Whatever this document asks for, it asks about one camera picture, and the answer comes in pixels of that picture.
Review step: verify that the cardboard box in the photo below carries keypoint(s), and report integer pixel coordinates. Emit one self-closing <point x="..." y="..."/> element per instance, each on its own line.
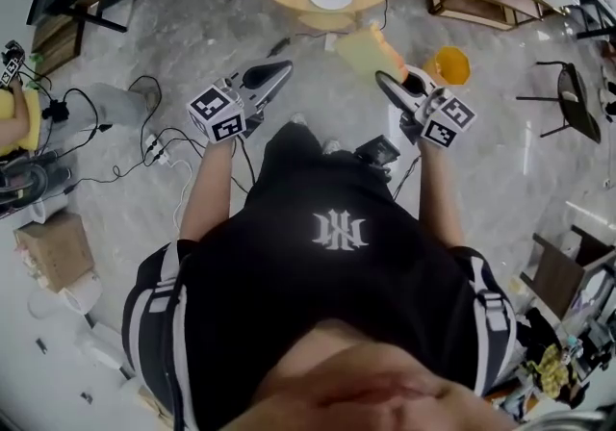
<point x="53" y="248"/>

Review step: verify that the white paper roll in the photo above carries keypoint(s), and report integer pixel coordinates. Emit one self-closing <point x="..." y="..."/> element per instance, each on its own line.
<point x="82" y="294"/>

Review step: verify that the person's right shoe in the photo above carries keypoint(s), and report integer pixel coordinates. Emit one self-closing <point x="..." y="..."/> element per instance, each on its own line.
<point x="331" y="146"/>

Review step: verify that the orange bin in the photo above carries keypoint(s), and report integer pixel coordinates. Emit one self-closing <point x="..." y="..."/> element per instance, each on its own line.
<point x="452" y="66"/>

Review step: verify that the person's shoe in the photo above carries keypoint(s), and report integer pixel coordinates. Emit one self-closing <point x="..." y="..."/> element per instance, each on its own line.
<point x="331" y="146"/>
<point x="298" y="119"/>

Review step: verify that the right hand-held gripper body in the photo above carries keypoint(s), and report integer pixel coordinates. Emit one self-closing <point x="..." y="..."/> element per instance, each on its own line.
<point x="445" y="121"/>

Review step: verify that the dark wooden side table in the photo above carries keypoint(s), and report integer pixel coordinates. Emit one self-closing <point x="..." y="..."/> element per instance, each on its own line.
<point x="558" y="270"/>

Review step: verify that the person's left forearm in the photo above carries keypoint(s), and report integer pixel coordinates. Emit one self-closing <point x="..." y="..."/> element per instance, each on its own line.
<point x="207" y="193"/>

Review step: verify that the black metal chair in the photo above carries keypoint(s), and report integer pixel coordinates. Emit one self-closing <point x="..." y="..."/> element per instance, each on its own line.
<point x="580" y="104"/>

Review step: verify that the person's black shirt torso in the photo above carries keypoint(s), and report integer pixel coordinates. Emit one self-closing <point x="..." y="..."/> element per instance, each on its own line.
<point x="313" y="285"/>

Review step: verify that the person's legs in black trousers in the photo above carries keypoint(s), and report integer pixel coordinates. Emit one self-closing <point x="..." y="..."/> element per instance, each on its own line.
<point x="308" y="164"/>

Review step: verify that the person's right forearm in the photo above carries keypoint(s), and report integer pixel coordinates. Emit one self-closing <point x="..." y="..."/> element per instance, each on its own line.
<point x="440" y="198"/>

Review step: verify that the person's face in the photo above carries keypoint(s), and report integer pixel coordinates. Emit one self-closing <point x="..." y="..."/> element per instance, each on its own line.
<point x="385" y="381"/>

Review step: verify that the white power strip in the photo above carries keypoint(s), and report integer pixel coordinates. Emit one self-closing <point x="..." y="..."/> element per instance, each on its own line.
<point x="156" y="149"/>

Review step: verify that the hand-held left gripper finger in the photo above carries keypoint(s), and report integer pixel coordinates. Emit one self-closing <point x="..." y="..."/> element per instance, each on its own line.
<point x="276" y="66"/>
<point x="276" y="85"/>

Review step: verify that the black box device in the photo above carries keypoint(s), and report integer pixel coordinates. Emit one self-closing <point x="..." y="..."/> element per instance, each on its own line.
<point x="377" y="152"/>

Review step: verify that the person's left shoe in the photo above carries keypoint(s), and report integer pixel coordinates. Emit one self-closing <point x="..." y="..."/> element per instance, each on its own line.
<point x="298" y="119"/>

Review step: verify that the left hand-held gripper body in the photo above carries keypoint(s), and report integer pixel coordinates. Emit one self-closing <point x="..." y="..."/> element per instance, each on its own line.
<point x="226" y="107"/>

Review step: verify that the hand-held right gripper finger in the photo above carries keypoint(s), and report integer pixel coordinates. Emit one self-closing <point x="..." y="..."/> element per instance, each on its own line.
<point x="392" y="87"/>
<point x="422" y="79"/>

